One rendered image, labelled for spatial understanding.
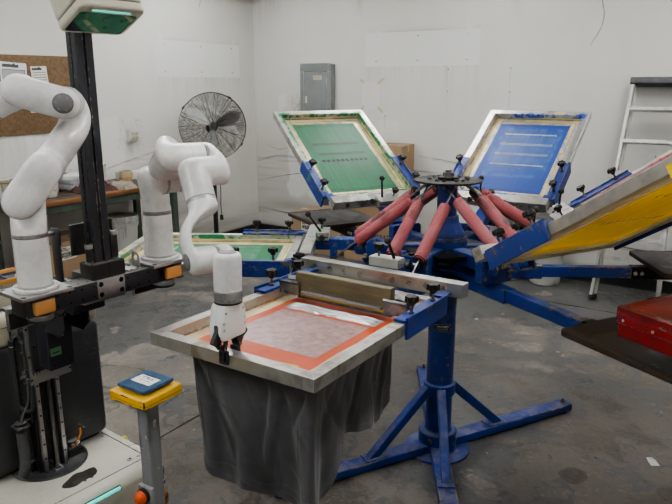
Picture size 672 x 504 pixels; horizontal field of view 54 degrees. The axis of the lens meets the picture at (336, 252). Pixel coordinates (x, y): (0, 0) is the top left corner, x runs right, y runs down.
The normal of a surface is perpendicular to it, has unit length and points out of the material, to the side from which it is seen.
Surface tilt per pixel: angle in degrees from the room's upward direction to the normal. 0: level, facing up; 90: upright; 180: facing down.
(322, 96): 90
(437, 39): 90
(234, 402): 92
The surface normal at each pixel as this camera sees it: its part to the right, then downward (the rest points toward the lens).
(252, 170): 0.84, 0.14
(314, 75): -0.55, 0.21
